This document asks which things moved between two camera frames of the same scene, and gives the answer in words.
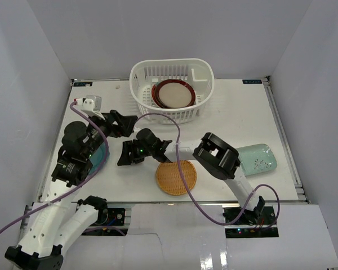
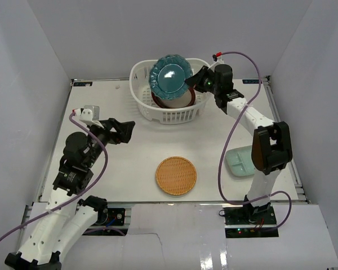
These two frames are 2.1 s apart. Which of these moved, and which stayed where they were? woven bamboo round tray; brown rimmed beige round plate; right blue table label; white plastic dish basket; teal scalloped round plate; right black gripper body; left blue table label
Moved: teal scalloped round plate; right black gripper body
Stayed: woven bamboo round tray; white plastic dish basket; right blue table label; left blue table label; brown rimmed beige round plate
